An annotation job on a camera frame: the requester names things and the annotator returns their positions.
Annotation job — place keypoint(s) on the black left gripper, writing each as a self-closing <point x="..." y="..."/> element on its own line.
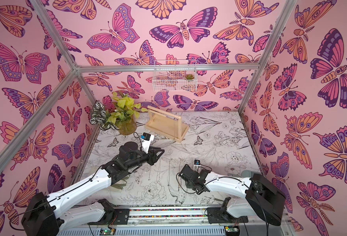
<point x="151" y="155"/>

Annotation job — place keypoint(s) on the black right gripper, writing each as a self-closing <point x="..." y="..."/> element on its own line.
<point x="183" y="173"/>

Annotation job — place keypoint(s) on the wooden jewelry display stand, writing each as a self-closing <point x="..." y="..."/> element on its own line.
<point x="166" y="124"/>

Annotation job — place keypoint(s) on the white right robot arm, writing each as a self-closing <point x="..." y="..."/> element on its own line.
<point x="249" y="196"/>

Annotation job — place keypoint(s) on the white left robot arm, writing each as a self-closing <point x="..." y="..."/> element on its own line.
<point x="49" y="215"/>

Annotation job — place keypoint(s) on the green potted plant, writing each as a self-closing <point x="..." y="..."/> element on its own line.
<point x="118" y="112"/>

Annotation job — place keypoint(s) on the teal plastic paddle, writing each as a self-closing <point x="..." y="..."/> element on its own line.
<point x="247" y="174"/>

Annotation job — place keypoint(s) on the small succulent in basket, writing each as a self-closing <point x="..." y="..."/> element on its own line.
<point x="190" y="77"/>

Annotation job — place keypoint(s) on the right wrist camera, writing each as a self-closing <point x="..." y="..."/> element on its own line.
<point x="196" y="165"/>

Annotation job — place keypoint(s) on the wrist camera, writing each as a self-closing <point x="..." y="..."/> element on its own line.
<point x="146" y="139"/>
<point x="196" y="165"/>

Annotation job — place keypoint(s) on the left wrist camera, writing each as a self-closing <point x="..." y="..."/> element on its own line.
<point x="146" y="139"/>

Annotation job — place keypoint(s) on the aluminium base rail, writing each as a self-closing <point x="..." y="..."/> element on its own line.
<point x="177" y="221"/>

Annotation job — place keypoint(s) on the white wire wall basket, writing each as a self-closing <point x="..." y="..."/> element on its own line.
<point x="170" y="75"/>

